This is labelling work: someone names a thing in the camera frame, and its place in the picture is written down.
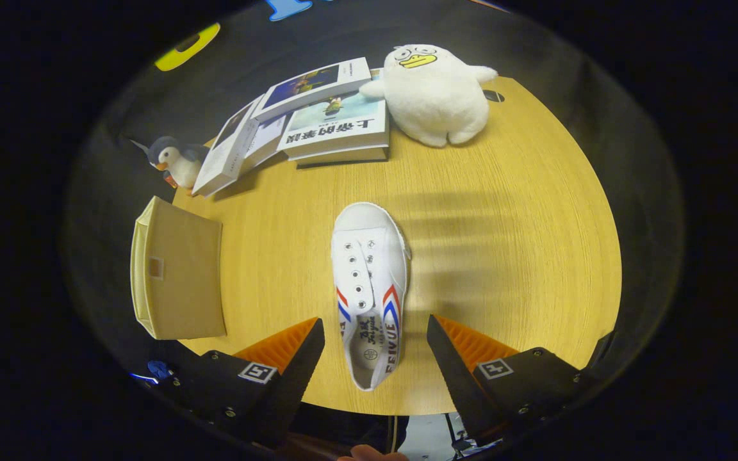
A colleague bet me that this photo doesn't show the white portrait cover book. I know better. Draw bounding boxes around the white portrait cover book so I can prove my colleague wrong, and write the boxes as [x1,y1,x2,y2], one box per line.
[192,96,265,198]

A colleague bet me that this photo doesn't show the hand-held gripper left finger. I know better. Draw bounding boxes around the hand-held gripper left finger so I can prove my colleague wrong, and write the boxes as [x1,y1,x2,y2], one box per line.
[167,317,326,449]

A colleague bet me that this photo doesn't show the person's dark trousers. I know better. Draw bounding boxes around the person's dark trousers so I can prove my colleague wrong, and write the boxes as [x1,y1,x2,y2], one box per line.
[292,402,409,454]

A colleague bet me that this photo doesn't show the blue picture cover book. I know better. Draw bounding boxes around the blue picture cover book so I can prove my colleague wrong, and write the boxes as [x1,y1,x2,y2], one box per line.
[252,57,373,123]

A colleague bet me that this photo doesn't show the white duck plush toy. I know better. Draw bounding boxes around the white duck plush toy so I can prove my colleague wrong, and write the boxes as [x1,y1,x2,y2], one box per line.
[359,44,500,149]

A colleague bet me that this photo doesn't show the plain white book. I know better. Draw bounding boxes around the plain white book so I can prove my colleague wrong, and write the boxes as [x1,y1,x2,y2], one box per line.
[240,112,290,175]

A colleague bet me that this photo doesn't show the blue penguin plush toy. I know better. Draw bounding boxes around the blue penguin plush toy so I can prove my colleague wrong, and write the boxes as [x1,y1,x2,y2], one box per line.
[129,135,210,191]

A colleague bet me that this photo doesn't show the teal cover book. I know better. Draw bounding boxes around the teal cover book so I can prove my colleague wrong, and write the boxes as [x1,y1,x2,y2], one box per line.
[276,90,391,169]

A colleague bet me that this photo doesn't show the beige fabric storage box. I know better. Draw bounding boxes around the beige fabric storage box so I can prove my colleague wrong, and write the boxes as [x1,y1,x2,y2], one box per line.
[130,195,228,341]

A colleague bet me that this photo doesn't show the white canvas shoe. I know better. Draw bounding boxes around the white canvas shoe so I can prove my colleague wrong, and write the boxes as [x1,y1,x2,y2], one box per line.
[331,202,413,392]

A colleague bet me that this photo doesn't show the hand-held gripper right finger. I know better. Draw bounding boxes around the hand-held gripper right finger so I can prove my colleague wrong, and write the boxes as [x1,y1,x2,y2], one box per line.
[427,314,594,442]

